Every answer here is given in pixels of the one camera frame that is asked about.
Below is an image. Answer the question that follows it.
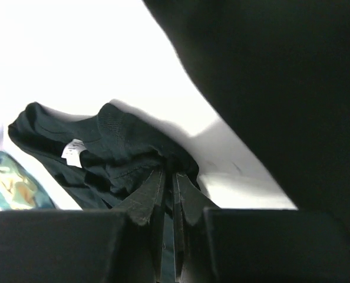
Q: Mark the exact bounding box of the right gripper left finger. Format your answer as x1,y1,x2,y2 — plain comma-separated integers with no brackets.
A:
0,169,166,282

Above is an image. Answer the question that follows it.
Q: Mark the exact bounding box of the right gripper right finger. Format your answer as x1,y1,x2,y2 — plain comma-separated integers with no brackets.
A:
172,174,350,282

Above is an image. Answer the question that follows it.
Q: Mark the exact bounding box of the black t shirt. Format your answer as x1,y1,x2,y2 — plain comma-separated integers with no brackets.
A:
7,0,350,251

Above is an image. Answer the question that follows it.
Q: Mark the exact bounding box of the teal plastic basket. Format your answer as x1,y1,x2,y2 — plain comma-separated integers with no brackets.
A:
0,151,56,210

